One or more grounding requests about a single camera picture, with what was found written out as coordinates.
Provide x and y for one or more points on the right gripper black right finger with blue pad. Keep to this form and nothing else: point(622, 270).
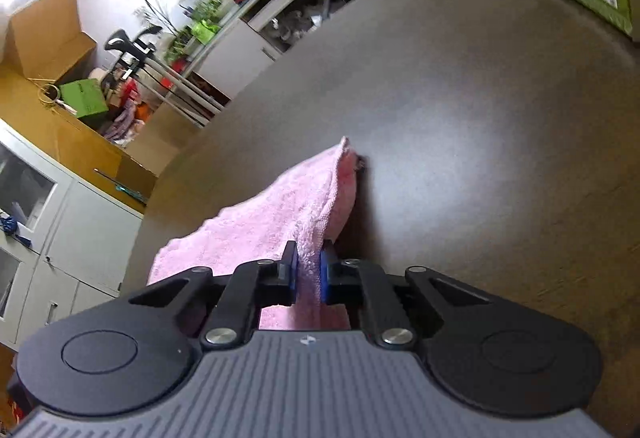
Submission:
point(392, 311)

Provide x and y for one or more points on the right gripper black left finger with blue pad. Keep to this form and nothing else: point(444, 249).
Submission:
point(222, 312)

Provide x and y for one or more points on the pink terry towel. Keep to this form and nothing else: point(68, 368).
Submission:
point(308, 204)

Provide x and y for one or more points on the grey metal filing cabinet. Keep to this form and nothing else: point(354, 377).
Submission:
point(72, 245)

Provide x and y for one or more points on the green paper bag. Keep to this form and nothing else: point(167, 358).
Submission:
point(85, 97)

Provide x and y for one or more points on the potted green plant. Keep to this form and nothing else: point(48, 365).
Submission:
point(184, 24)

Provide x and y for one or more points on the grey low counter cabinet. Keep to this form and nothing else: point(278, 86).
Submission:
point(253, 36)

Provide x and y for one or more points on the cardboard box on shelf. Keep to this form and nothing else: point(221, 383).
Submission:
point(46, 42)

